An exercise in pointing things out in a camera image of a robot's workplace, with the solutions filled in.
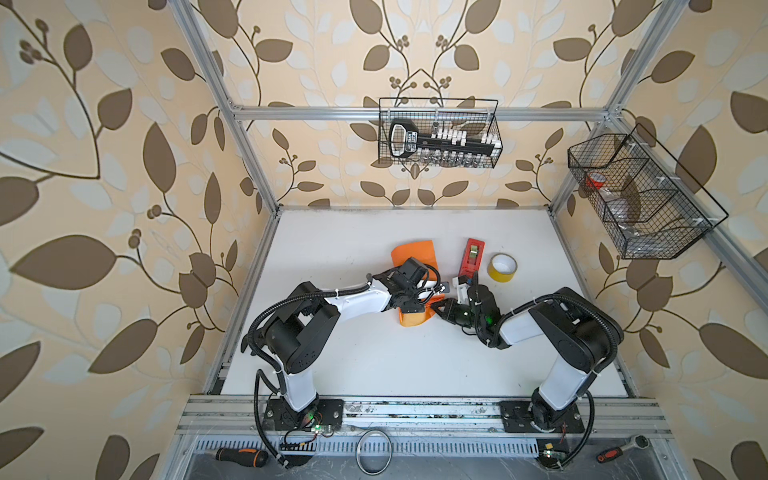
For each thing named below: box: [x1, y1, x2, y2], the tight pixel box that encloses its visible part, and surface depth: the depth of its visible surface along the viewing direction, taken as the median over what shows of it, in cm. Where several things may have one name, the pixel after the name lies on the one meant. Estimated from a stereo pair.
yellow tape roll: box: [487, 252, 518, 283], surface depth 103 cm
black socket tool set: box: [389, 119, 502, 165], surface depth 86 cm
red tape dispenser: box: [458, 238, 486, 280], surface depth 101 cm
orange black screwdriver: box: [215, 448, 269, 468], surface depth 69 cm
